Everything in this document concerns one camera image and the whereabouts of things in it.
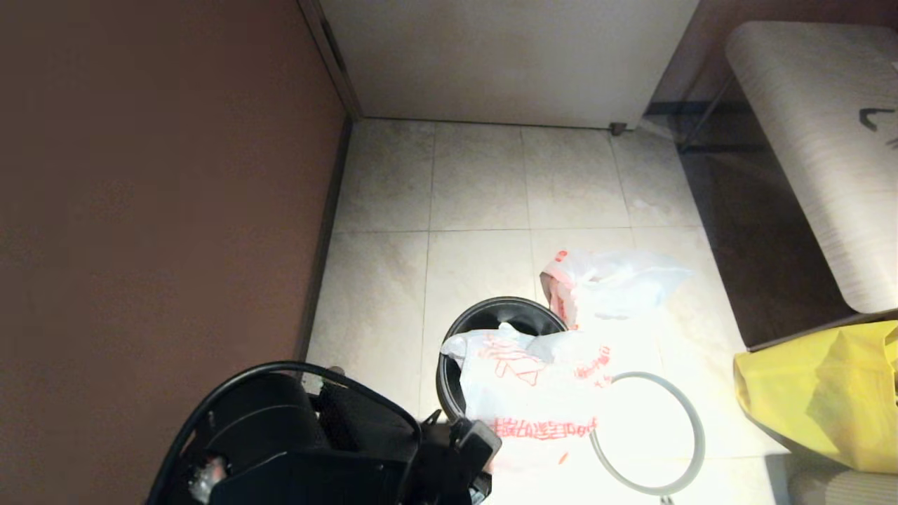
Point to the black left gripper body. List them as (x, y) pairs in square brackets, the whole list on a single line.
[(456, 463)]

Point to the clear plastic bag red print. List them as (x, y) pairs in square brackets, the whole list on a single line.
[(533, 393)]

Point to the white plastic bag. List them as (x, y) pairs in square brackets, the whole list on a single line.
[(631, 280)]

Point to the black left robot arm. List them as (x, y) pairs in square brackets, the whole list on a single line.
[(280, 442)]

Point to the black round trash bin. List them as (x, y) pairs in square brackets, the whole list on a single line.
[(519, 312)]

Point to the yellow plastic bag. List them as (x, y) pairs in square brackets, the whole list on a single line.
[(807, 400)]

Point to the small dark cabinet foot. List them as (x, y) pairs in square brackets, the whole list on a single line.
[(617, 129)]

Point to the white cabinet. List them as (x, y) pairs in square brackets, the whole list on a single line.
[(505, 63)]

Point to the beige wooden table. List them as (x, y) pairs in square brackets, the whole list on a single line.
[(807, 105)]

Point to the grey metal furniture frame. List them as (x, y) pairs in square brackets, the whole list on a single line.
[(706, 112)]

